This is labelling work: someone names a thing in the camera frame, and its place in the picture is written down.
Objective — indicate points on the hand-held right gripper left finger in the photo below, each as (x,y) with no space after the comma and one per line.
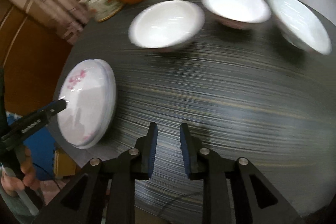
(153,153)

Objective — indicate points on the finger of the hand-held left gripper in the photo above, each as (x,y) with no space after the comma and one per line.
(53,109)

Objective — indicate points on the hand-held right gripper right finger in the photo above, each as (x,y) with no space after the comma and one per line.
(184,153)

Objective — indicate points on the small white floral bowl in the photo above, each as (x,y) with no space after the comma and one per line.
(165,24)

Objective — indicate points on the medium white pink-patterned bowl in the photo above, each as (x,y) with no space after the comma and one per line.
(233,6)

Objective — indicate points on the large white bowl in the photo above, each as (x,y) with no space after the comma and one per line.
(296,19)

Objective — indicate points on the person's left hand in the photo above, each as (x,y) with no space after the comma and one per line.
(29,176)

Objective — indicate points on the blue foam mat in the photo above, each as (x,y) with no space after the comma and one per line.
(44,153)

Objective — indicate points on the cardboard box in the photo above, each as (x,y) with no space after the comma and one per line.
(64,165)

